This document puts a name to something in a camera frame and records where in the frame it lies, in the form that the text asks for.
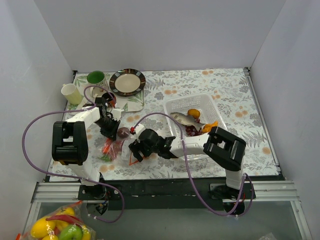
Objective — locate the fake silver fish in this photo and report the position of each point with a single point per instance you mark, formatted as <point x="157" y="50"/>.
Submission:
<point x="182" y="118"/>

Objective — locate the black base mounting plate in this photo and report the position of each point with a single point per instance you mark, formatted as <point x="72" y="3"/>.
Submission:
<point x="171" y="193"/>

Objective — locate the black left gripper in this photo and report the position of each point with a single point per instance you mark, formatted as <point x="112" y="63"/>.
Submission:
<point x="110" y="128"/>

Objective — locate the aluminium frame rail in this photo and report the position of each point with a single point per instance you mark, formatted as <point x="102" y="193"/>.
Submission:
<point x="265" y="191"/>

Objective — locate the clear plastic wrapper corner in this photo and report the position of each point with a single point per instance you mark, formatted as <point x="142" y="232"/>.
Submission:
<point x="268" y="236"/>

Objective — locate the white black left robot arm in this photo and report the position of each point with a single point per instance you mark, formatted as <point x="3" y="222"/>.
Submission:
<point x="70" y="143"/>

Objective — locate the floral table mat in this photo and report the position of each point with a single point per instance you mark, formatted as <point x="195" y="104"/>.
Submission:
<point x="230" y="90"/>

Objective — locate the floral serving tray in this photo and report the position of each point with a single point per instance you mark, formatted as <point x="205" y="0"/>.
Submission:
<point x="133" y="103"/>

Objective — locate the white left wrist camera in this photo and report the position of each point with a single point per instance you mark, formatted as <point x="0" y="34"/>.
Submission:
<point x="117" y="113"/>

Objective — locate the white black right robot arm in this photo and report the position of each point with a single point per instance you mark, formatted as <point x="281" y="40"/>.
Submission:
<point x="225" y="148"/>

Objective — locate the bag of fake fruit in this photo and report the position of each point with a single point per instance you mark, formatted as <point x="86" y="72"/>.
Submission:
<point x="64" y="223"/>

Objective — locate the fake red grapes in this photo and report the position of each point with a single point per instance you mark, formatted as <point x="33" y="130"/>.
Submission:
<point x="193" y="127"/>

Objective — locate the fake orange segments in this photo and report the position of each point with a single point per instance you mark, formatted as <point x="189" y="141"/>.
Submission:
<point x="207" y="127"/>

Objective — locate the dark striped rim plate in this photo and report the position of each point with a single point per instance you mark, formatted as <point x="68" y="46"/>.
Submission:
<point x="127" y="82"/>

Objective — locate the fake brown kiwi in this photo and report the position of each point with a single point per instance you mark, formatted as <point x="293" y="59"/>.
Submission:
<point x="194" y="113"/>

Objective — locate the green inside cat mug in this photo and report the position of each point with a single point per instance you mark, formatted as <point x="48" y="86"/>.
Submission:
<point x="97" y="80"/>

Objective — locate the pale yellow cup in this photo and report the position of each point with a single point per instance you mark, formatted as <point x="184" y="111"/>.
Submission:
<point x="71" y="93"/>

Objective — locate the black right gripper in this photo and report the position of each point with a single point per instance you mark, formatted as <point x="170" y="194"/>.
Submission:
<point x="137" y="148"/>

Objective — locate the fake orange carrot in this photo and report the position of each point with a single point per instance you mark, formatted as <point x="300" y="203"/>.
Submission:
<point x="110" y="151"/>

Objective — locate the brown ceramic cup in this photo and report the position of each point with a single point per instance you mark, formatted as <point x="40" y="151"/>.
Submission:
<point x="109" y="97"/>

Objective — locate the clear zip top bag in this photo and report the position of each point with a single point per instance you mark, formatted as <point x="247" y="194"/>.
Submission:
<point x="125" y="154"/>

